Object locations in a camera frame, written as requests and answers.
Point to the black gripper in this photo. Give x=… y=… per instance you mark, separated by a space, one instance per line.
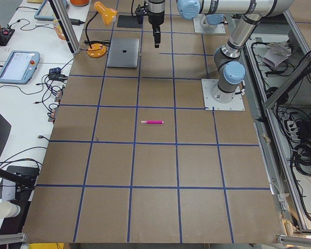
x=155 y=19

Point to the pink highlighter pen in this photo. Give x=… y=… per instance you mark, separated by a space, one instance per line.
x=152 y=122

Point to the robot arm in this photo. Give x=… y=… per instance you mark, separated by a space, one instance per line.
x=213 y=20
x=231 y=72

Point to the black mousepad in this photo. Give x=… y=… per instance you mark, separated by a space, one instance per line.
x=128 y=22

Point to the grey closed laptop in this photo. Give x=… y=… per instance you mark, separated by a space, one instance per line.
x=123 y=53

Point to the orange desk lamp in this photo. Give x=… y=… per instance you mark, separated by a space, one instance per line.
x=96 y=30

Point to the black power adapter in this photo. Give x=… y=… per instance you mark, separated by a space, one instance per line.
x=76 y=21

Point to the orange round tin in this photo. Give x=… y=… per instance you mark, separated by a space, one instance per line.
x=79 y=3

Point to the orange drink bottle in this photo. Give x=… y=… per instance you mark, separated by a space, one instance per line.
x=58 y=29

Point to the blue teach pendant tablet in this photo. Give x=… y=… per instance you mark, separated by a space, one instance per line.
x=19 y=67

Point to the white paper cup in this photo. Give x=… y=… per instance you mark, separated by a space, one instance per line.
x=9 y=210

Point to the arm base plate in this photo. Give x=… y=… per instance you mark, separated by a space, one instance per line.
x=201 y=26
x=215 y=99

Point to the aluminium frame post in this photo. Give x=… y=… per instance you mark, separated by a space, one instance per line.
x=61 y=15

